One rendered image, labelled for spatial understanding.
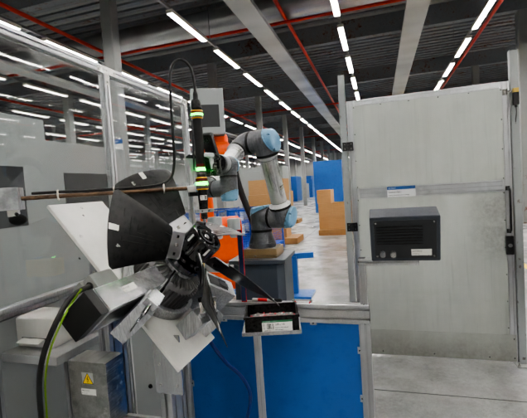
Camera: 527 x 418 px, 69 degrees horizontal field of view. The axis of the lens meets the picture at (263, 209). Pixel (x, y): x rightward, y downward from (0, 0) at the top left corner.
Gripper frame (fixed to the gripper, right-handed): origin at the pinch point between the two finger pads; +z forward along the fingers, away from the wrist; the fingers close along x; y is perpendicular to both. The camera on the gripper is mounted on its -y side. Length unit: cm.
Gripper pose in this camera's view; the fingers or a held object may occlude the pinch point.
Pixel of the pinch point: (195, 154)
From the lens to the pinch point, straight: 139.8
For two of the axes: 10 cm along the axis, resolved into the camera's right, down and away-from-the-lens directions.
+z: -2.9, 0.6, -9.6
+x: -9.6, 0.5, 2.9
